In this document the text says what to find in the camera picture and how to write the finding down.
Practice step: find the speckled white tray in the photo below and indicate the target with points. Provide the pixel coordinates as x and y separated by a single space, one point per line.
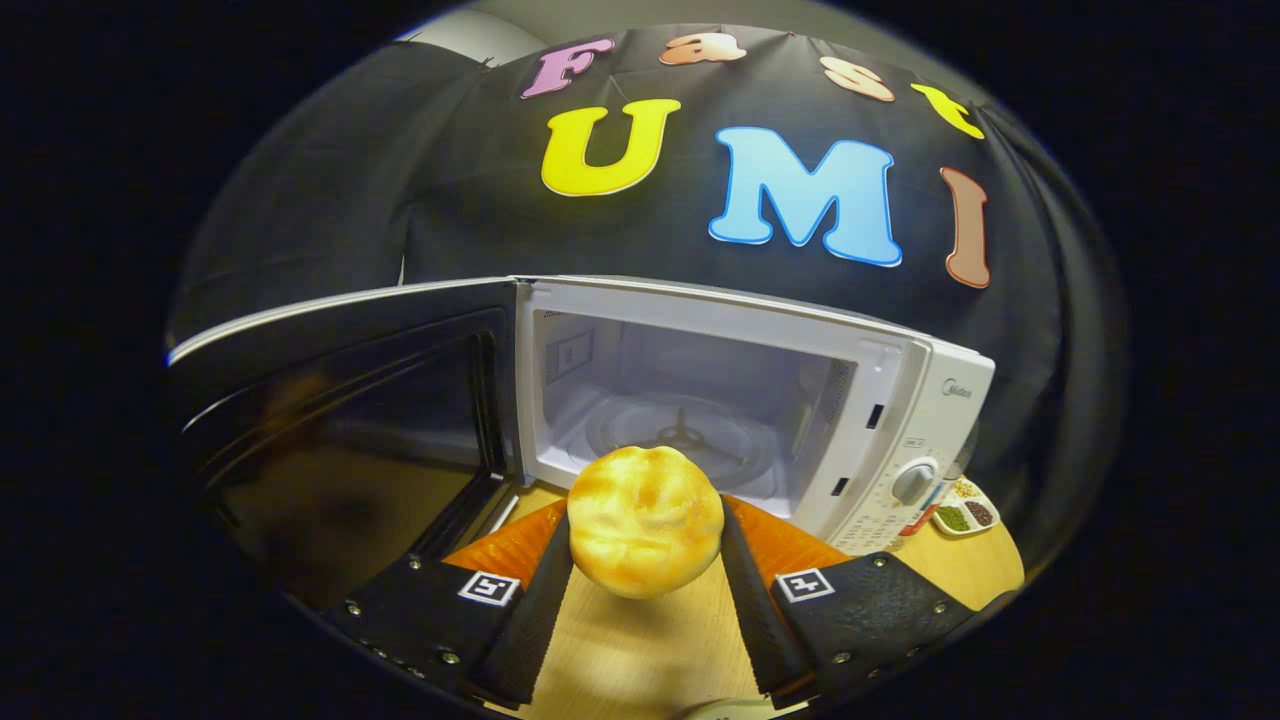
730 711

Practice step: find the white microwave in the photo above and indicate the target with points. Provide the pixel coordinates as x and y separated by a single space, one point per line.
880 400

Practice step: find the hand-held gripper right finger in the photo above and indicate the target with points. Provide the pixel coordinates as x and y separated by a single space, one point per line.
760 620

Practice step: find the red label water bottle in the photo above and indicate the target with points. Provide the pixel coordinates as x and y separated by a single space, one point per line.
920 515

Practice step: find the golden bread bun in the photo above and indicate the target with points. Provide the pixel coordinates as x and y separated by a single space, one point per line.
645 520

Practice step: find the divided white bean dish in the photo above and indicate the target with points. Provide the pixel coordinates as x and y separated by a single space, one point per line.
965 515

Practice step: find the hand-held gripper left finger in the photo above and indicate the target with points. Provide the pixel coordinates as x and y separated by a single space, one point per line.
532 620

